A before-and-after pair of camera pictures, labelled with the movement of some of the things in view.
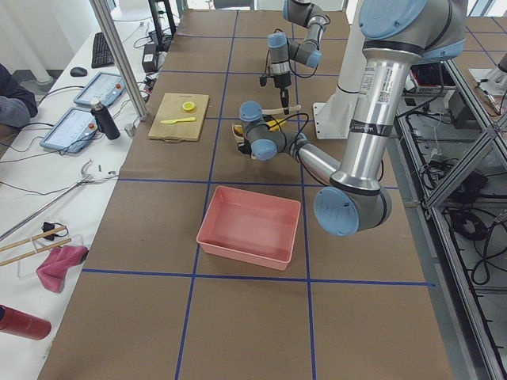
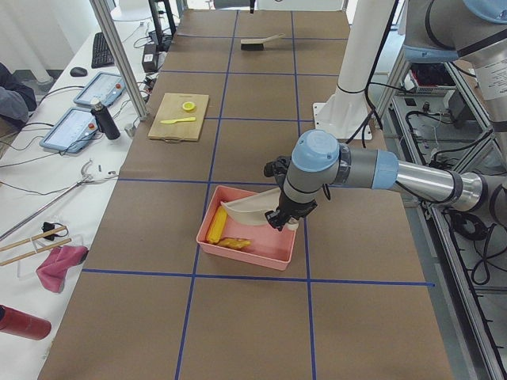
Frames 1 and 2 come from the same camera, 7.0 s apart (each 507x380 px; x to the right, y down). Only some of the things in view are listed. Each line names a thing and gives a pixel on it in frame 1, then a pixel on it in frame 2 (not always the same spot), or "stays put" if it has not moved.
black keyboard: x=102 y=55 stays put
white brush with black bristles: x=268 y=114 to x=258 y=44
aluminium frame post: x=101 y=10 stays put
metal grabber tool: x=85 y=180 stays put
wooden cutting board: x=171 y=108 stays put
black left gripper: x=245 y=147 to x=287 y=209
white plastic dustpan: x=240 y=138 to x=253 y=207
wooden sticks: x=32 y=239 stays put
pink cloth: x=52 y=268 stays put
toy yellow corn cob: x=276 y=125 to x=217 y=225
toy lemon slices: x=188 y=106 stays put
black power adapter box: x=150 y=61 stays put
